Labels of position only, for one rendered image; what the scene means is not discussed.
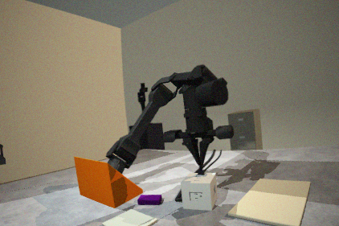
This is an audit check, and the purple cube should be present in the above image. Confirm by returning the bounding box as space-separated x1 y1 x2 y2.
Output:
137 195 162 205

